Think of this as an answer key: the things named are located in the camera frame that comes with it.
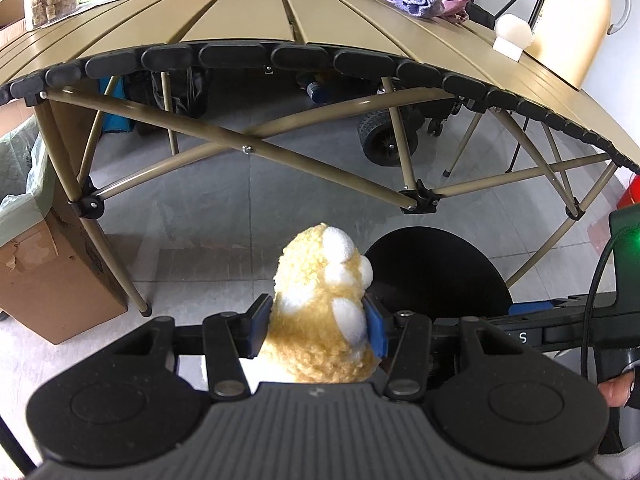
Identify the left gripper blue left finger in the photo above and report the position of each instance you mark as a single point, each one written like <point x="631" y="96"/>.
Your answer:
<point x="254" y="326"/>

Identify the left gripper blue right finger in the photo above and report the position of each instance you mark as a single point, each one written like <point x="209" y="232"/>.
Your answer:
<point x="377" y="320"/>

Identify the yellow fluffy plush toy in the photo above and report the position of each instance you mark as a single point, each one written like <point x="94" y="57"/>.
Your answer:
<point x="318" y="329"/>

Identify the black round trash bin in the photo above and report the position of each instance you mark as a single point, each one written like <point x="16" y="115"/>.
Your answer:
<point x="435" y="273"/>

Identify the person's hand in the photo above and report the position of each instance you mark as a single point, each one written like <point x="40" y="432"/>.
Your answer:
<point x="621" y="391"/>

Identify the red plastic bucket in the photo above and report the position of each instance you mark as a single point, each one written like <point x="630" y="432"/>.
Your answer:
<point x="631" y="195"/>

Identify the cardboard box with green bag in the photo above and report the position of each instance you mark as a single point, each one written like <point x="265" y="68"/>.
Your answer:
<point x="53" y="281"/>

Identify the cream thermos jug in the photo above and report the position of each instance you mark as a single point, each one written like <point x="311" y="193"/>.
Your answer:
<point x="568" y="34"/>

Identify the white round ball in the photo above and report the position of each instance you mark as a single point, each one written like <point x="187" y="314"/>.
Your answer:
<point x="513" y="36"/>

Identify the tan folding camping table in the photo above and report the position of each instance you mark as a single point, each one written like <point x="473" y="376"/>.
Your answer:
<point x="416" y="61"/>

